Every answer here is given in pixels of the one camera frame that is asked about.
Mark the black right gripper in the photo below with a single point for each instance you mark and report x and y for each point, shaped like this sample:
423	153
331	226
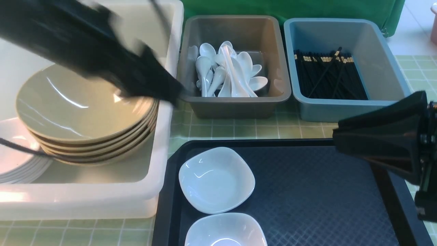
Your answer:
401	138

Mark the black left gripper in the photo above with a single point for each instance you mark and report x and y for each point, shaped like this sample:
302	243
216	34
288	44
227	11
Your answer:
81	39

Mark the tan noodle bowl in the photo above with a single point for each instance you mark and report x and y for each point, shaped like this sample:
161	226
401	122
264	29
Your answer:
60	105

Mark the black chopstick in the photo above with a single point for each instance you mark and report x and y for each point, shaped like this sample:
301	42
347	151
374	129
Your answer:
327	62
339	77

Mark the white square dish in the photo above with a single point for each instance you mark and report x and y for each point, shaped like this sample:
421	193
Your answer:
216	180
226	229

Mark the white soup spoon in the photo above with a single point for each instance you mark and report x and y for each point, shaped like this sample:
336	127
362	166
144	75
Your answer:
237	90

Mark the blue plastic bin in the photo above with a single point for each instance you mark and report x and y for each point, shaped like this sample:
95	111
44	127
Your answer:
377	67

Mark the stack of tan bowls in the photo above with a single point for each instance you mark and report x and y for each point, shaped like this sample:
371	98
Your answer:
105	151

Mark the pile of black chopsticks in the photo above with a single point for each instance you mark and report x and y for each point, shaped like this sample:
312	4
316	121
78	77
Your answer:
351	86

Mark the black plastic tray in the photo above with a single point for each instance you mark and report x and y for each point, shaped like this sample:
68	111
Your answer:
306	194

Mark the green fabric backdrop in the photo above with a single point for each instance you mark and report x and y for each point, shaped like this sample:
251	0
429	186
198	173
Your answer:
384	13

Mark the pile of white spoons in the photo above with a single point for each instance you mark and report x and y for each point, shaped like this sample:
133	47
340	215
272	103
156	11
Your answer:
213	80

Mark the stack of white dishes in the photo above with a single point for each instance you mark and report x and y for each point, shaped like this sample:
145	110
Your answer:
16	166

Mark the large white plastic tub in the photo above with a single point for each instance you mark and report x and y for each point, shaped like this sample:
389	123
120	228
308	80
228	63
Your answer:
128	187

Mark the grey plastic bin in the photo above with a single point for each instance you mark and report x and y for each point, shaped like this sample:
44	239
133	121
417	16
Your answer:
260	37

